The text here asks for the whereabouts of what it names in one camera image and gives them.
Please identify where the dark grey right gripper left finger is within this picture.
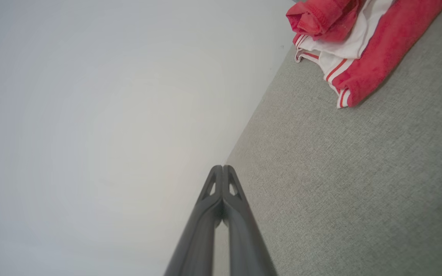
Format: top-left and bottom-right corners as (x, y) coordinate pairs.
(163, 165), (224, 276)

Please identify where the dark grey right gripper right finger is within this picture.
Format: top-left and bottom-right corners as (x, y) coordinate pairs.
(223, 165), (277, 276)

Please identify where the red Bulls basketball jersey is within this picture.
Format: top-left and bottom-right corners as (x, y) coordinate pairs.
(285, 0), (442, 109)

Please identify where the grey fabric sofa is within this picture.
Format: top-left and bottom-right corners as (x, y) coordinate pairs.
(213, 0), (442, 276)

